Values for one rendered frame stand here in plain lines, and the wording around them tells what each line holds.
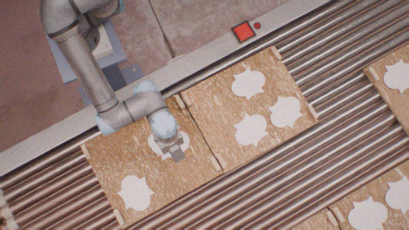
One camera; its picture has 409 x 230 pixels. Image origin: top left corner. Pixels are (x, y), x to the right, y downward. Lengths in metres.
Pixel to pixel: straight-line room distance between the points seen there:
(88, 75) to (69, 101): 1.47
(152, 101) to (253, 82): 0.50
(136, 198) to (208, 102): 0.44
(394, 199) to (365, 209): 0.12
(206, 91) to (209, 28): 1.18
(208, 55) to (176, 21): 1.11
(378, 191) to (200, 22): 1.61
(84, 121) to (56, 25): 0.57
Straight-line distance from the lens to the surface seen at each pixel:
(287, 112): 1.84
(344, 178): 1.87
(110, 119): 1.52
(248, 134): 1.80
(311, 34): 2.01
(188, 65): 1.91
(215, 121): 1.82
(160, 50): 2.94
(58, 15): 1.41
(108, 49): 1.97
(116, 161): 1.81
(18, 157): 1.94
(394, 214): 1.89
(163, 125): 1.47
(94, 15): 1.79
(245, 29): 1.96
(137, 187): 1.78
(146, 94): 1.52
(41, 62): 3.06
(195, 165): 1.78
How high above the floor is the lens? 2.69
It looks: 75 degrees down
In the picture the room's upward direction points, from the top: 1 degrees clockwise
